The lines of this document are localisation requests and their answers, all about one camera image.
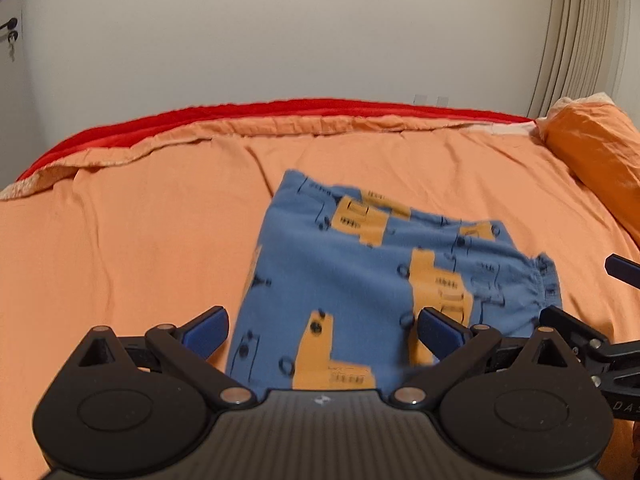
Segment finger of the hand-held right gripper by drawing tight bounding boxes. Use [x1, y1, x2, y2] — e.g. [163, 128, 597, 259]
[604, 254, 640, 290]
[539, 305, 640, 387]

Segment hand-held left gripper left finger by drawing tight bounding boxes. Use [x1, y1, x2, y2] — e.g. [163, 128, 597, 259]
[75, 305, 257, 409]

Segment orange pillow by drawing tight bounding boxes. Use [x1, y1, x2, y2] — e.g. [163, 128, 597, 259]
[535, 92, 640, 247]

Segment blue printed pants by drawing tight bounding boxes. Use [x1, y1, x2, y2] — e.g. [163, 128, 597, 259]
[225, 170, 564, 394]

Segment orange duvet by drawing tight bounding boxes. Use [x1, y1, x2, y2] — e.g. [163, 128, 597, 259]
[0, 115, 640, 480]

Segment red blanket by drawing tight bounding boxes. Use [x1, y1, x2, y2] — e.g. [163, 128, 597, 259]
[15, 99, 537, 184]

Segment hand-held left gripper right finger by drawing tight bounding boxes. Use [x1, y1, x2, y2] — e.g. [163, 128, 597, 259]
[389, 306, 569, 409]

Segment white curtain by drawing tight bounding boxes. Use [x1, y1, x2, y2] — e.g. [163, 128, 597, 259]
[525, 0, 640, 122]

